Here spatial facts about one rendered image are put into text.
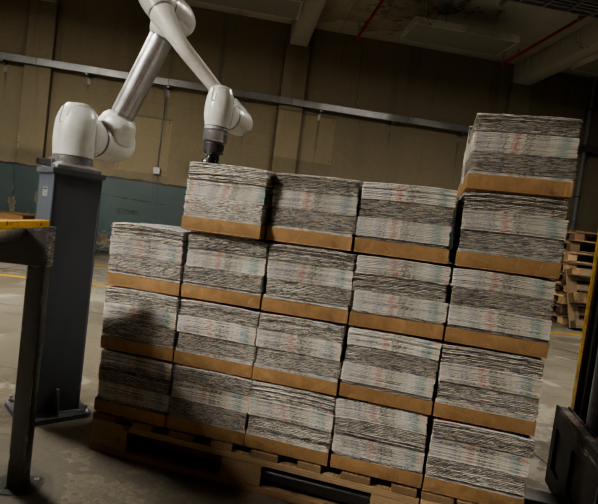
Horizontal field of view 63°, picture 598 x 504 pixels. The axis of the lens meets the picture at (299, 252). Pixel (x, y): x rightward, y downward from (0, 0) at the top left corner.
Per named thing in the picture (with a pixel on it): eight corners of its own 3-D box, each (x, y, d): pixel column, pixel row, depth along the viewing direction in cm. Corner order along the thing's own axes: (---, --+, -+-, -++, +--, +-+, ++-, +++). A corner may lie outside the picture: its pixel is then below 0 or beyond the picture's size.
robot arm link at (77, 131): (41, 152, 195) (46, 96, 193) (75, 159, 212) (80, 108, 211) (74, 155, 190) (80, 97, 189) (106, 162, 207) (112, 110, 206)
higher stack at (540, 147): (415, 477, 188) (463, 137, 181) (498, 497, 180) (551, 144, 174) (413, 535, 150) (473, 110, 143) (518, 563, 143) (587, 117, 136)
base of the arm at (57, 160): (29, 165, 198) (31, 151, 197) (86, 174, 213) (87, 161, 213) (43, 165, 185) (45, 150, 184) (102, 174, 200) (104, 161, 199)
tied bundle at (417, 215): (368, 251, 190) (376, 191, 189) (447, 262, 182) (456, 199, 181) (350, 253, 154) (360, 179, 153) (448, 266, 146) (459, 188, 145)
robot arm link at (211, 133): (232, 131, 187) (230, 147, 187) (210, 129, 189) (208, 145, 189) (222, 126, 178) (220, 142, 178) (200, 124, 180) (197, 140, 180)
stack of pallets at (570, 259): (591, 319, 780) (604, 238, 773) (643, 333, 688) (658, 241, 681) (517, 312, 753) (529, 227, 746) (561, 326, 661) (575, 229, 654)
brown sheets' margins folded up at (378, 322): (149, 381, 214) (161, 265, 211) (421, 441, 186) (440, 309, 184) (91, 410, 177) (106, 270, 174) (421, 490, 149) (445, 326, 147)
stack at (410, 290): (145, 412, 215) (166, 223, 211) (417, 477, 187) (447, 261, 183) (86, 449, 178) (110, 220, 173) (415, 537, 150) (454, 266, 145)
